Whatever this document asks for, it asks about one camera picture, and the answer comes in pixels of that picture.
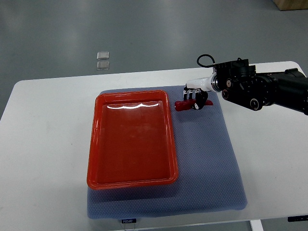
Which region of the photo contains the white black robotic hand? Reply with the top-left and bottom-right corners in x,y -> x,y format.
183,74 -> 215,110

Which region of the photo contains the red pepper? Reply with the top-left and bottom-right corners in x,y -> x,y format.
174,100 -> 214,112

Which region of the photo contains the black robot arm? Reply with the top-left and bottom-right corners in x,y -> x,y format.
209,58 -> 308,115

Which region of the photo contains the red plastic tray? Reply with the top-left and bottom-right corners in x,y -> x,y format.
87,90 -> 179,190

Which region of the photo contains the blue-grey mesh mat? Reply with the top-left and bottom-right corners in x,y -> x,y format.
87,92 -> 247,219

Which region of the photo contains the lower floor outlet plate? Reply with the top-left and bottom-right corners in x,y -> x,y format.
97,61 -> 110,70

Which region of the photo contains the floor outlet plate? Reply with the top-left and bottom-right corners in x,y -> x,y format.
97,51 -> 109,60
97,61 -> 110,70

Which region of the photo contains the upper floor outlet plate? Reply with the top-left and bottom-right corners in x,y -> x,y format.
97,51 -> 109,60

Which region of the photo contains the cardboard box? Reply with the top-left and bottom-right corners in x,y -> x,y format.
273,0 -> 308,11

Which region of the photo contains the black table label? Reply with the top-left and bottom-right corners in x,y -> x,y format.
121,218 -> 137,224

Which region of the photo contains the white table leg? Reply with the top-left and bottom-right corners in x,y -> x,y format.
250,219 -> 264,231

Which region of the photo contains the black table control panel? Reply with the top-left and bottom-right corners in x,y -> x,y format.
287,215 -> 308,222

